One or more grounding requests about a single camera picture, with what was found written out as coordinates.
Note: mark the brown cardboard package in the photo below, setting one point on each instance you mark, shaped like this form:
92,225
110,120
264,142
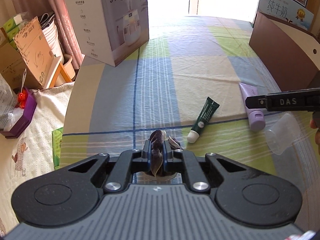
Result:
33,55

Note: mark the brown cardboard storage box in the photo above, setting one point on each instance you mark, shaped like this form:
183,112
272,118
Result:
290,53

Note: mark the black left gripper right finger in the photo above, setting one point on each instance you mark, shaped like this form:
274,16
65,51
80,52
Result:
184,162

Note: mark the purple tray with clutter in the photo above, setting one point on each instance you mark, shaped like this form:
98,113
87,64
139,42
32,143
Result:
20,118

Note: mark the plaid tablecloth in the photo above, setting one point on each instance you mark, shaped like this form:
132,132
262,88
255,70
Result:
164,85

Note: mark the clear plastic lid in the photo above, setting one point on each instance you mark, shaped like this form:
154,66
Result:
282,134

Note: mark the dark purple velvet scrunchie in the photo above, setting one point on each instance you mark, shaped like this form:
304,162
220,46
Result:
157,171

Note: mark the dark green small tube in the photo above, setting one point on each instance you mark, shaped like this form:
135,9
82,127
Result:
204,117

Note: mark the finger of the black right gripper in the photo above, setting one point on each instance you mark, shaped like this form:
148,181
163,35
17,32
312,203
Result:
256,102

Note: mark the lavender cream tube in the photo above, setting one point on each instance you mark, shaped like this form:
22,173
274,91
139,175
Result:
256,118

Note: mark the white humidifier box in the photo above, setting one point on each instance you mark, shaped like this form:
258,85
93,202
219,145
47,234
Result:
109,30

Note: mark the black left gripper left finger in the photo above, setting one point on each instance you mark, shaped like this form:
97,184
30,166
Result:
125,166

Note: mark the pink curtain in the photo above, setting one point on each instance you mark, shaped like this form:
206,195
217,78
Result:
67,36

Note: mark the blue milk carton box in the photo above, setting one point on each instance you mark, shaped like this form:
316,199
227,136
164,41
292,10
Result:
292,11

